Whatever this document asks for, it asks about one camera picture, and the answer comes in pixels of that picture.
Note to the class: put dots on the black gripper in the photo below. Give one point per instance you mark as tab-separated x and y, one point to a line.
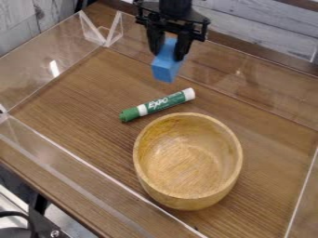
171	16

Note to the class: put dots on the blue foam block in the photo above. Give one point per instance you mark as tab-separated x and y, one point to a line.
164	66

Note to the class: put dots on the brown wooden bowl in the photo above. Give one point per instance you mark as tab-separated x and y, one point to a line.
187	159

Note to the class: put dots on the green Expo marker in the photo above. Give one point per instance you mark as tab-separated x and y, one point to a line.
156	105

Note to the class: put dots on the black metal table leg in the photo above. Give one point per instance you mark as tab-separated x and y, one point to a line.
40	204

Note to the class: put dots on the clear acrylic corner bracket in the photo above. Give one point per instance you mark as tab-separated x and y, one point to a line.
99	34

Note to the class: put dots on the clear acrylic barrier wall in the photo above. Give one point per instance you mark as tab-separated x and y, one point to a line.
72	154

